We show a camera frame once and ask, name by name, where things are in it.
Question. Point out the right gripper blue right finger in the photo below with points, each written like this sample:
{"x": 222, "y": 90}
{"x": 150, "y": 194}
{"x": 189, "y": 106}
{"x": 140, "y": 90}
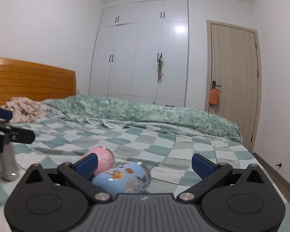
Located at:
{"x": 212, "y": 176}

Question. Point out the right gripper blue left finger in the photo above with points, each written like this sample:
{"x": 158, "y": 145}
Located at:
{"x": 77, "y": 175}

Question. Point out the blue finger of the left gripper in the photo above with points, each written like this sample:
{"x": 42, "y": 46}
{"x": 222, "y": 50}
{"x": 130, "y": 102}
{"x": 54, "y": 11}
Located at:
{"x": 20, "y": 135}
{"x": 6, "y": 115}

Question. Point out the pink insulated cup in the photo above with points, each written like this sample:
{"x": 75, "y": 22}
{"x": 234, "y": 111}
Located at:
{"x": 106, "y": 159}

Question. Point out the blue cartoon insulated cup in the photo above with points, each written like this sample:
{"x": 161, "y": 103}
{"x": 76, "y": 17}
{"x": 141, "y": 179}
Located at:
{"x": 126, "y": 178}

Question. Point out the tall stainless steel cup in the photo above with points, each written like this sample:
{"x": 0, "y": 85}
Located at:
{"x": 8, "y": 167}

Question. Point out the crumpled beige floral clothing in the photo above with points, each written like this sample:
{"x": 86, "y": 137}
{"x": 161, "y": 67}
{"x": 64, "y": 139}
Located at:
{"x": 25, "y": 110}

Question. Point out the wooden orange headboard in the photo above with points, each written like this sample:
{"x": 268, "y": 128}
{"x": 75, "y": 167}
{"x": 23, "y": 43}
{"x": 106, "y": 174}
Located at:
{"x": 35, "y": 81}

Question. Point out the checkered green bed sheet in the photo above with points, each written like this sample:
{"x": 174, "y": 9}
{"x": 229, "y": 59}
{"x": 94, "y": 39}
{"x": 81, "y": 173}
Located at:
{"x": 166, "y": 153}

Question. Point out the orange hanging pouch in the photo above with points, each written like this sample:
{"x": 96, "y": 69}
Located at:
{"x": 213, "y": 98}

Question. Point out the green floral duvet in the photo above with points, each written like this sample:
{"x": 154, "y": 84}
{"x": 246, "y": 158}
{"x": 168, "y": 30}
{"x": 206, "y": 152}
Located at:
{"x": 117, "y": 113}

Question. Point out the light wooden door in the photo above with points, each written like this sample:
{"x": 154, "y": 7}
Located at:
{"x": 234, "y": 62}

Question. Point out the green hanging ornament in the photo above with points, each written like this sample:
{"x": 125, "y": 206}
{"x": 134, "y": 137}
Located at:
{"x": 160, "y": 67}

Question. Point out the white built-in wardrobe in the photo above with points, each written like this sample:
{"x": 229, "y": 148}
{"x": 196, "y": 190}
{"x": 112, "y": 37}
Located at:
{"x": 129, "y": 39}

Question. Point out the black door handle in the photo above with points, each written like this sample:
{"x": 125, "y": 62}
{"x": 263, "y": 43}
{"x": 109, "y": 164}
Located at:
{"x": 214, "y": 85}

